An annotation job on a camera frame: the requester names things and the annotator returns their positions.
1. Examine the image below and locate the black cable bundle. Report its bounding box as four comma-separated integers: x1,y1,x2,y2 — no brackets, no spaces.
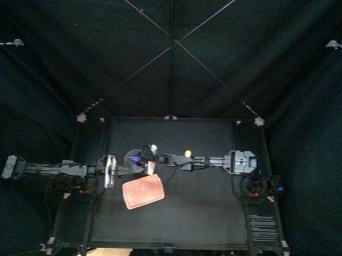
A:
233,171,286,203

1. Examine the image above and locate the white printed label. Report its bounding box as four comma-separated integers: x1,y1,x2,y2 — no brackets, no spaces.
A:
247,213,281,245

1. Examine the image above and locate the thin brace wire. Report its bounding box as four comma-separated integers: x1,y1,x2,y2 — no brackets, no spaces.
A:
82,0,237,116
123,0,261,118

